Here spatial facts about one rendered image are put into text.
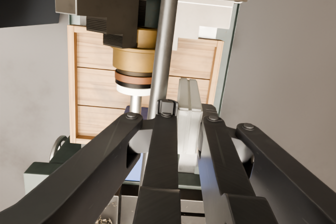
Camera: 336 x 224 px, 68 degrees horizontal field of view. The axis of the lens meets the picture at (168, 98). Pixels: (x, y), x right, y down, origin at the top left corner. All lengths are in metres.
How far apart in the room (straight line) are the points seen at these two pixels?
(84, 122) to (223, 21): 0.45
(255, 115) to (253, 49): 0.43
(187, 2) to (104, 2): 0.12
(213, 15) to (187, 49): 0.24
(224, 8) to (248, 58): 1.21
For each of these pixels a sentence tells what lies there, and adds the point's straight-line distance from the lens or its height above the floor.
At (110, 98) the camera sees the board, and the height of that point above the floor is 0.88.
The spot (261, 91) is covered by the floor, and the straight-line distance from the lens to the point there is 1.68.
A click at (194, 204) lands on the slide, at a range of 0.70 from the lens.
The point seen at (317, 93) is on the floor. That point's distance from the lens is 1.85.
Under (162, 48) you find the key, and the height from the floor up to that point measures 1.32.
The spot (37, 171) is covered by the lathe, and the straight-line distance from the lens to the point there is 0.78.
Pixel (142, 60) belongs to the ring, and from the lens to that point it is 0.38.
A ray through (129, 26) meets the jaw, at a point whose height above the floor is 1.13.
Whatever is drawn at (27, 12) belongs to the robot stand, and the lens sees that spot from 1.28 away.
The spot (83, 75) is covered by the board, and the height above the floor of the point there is 0.89.
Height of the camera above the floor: 1.49
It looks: 71 degrees down
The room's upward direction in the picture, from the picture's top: 177 degrees clockwise
